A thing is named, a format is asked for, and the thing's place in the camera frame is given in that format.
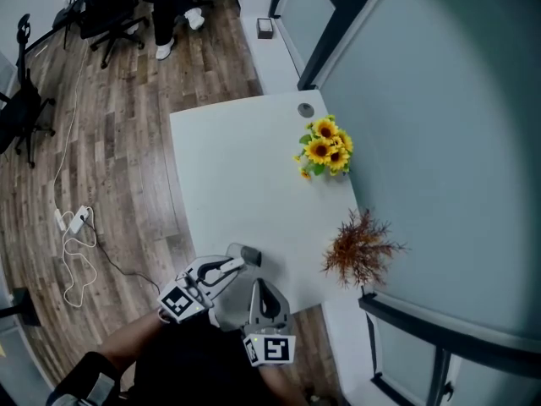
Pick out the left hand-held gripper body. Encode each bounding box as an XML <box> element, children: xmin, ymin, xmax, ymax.
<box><xmin>156</xmin><ymin>266</ymin><xmax>216</xmax><ymax>325</ymax></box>

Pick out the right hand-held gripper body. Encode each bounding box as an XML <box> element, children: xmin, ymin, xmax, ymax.
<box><xmin>243</xmin><ymin>320</ymin><xmax>297</xmax><ymax>368</ymax></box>

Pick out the clear plastic container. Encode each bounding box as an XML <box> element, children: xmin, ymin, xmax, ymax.
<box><xmin>226</xmin><ymin>242</ymin><xmax>263</xmax><ymax>270</ymax></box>

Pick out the person's left forearm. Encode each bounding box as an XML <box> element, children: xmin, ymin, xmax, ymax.
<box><xmin>101</xmin><ymin>310</ymin><xmax>168</xmax><ymax>361</ymax></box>

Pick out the person's right forearm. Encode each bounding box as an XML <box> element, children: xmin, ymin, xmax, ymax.
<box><xmin>260</xmin><ymin>364</ymin><xmax>312</xmax><ymax>406</ymax></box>

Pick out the dark tissue box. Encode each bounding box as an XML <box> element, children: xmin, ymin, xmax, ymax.
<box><xmin>256</xmin><ymin>16</ymin><xmax>275</xmax><ymax>40</ymax></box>

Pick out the person's black shirt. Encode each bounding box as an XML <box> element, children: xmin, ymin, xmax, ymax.
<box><xmin>46</xmin><ymin>310</ymin><xmax>271</xmax><ymax>406</ymax></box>

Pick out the reddish brown dried plant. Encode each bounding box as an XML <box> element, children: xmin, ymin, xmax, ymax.
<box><xmin>320</xmin><ymin>208</ymin><xmax>407</xmax><ymax>289</ymax></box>

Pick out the white power strip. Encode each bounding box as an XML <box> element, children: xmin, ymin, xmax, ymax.
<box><xmin>67</xmin><ymin>205</ymin><xmax>91</xmax><ymax>234</ymax></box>

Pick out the yellow sunflower bouquet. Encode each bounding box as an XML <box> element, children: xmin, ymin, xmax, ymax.
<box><xmin>292</xmin><ymin>114</ymin><xmax>354</xmax><ymax>181</ymax></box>

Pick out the black floor stand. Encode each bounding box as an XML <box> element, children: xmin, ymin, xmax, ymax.
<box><xmin>0</xmin><ymin>288</ymin><xmax>42</xmax><ymax>328</ymax></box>

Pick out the black high-back office chair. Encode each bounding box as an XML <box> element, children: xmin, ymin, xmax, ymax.
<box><xmin>0</xmin><ymin>14</ymin><xmax>57</xmax><ymax>169</ymax></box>

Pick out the black mesh office chair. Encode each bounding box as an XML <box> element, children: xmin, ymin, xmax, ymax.
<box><xmin>67</xmin><ymin>0</ymin><xmax>151</xmax><ymax>70</ymax></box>

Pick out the black cable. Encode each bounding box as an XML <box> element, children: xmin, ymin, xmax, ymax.
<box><xmin>84</xmin><ymin>216</ymin><xmax>162</xmax><ymax>295</ymax></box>

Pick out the white cable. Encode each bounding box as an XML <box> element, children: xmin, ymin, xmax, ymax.
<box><xmin>52</xmin><ymin>44</ymin><xmax>99</xmax><ymax>309</ymax></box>

